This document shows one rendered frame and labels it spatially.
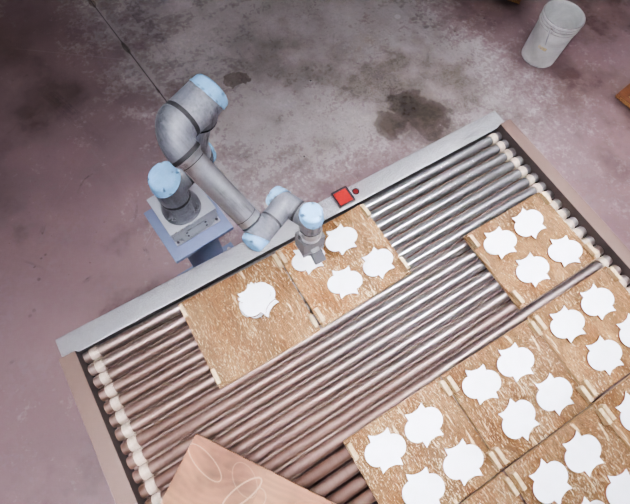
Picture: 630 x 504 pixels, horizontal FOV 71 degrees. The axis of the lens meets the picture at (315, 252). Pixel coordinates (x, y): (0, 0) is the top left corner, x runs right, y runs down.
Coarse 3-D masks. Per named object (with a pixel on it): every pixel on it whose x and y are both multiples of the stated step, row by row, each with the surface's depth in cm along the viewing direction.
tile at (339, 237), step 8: (328, 232) 176; (336, 232) 176; (344, 232) 176; (352, 232) 176; (328, 240) 174; (336, 240) 174; (344, 240) 175; (352, 240) 175; (328, 248) 173; (336, 248) 173; (344, 248) 173
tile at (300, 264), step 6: (294, 252) 172; (294, 258) 171; (300, 258) 171; (306, 258) 171; (294, 264) 170; (300, 264) 170; (306, 264) 170; (312, 264) 170; (318, 264) 170; (300, 270) 169; (306, 270) 169; (312, 270) 170
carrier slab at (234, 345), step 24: (264, 264) 171; (216, 288) 166; (240, 288) 167; (288, 288) 168; (192, 312) 163; (216, 312) 163; (240, 312) 164; (288, 312) 164; (216, 336) 160; (240, 336) 160; (264, 336) 161; (288, 336) 161; (216, 360) 157; (240, 360) 157; (264, 360) 157
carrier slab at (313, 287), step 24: (360, 216) 180; (360, 240) 176; (384, 240) 177; (288, 264) 171; (336, 264) 172; (360, 264) 172; (312, 288) 168; (360, 288) 169; (384, 288) 169; (336, 312) 165
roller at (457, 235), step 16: (528, 192) 189; (496, 208) 186; (480, 224) 183; (448, 240) 179; (416, 256) 176; (208, 384) 155; (176, 400) 153; (144, 416) 151; (160, 416) 152; (128, 432) 149
